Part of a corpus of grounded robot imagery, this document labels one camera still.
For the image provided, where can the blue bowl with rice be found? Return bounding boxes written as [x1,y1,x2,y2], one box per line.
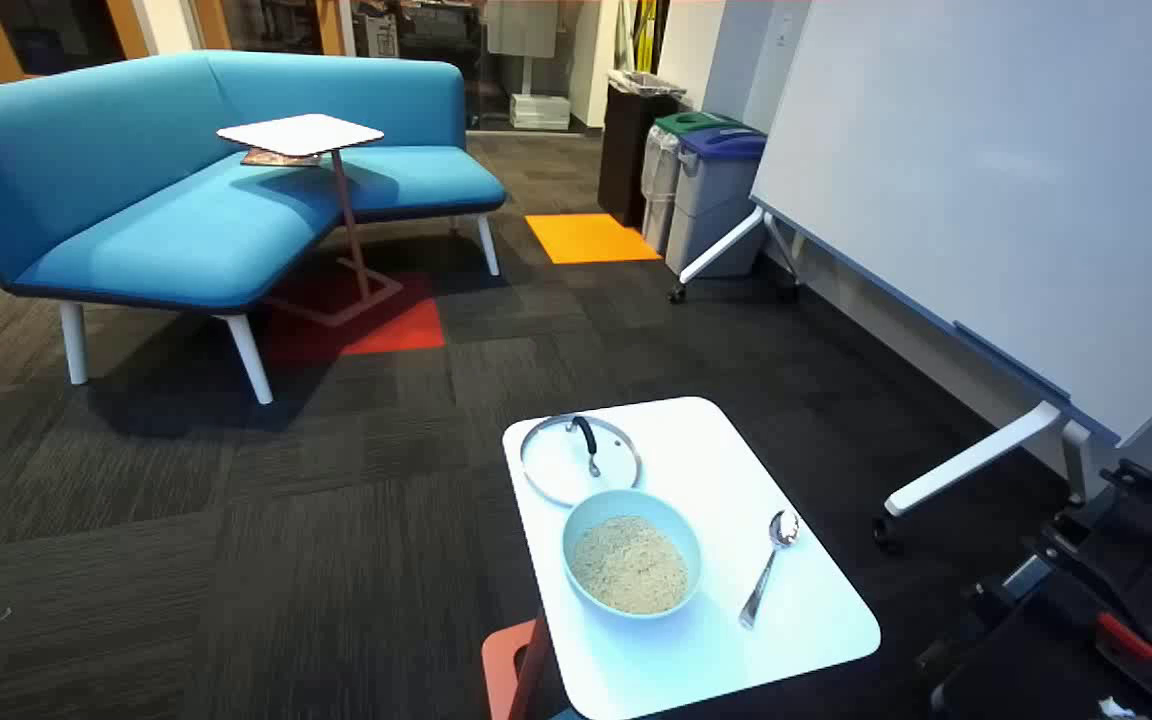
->
[560,483,710,623]

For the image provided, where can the glass pot lid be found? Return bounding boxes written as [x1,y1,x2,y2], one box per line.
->
[518,414,647,512]

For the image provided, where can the grey bin with green lid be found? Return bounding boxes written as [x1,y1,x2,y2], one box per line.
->
[637,107,747,257]

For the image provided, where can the grey bin with blue lid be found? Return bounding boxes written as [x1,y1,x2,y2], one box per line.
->
[663,126,769,279]

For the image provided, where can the black trash bin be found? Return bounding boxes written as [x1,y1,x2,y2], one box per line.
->
[595,72,694,231]

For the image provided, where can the white storage box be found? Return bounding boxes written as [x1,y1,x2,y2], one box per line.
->
[510,90,575,138]

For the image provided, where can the metal spoon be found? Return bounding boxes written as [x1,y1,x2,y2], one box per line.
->
[737,505,806,631]

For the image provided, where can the red table base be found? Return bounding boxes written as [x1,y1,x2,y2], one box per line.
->
[477,616,555,720]

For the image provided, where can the white-top side table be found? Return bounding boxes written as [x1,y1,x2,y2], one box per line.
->
[216,107,408,331]

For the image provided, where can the rolling whiteboard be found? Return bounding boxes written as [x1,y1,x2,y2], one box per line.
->
[668,0,1152,519]

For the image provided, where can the blue corner sofa white legs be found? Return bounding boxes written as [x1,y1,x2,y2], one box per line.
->
[0,50,512,408]

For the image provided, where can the black mounting plate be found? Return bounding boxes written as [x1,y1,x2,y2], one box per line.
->
[930,454,1152,720]

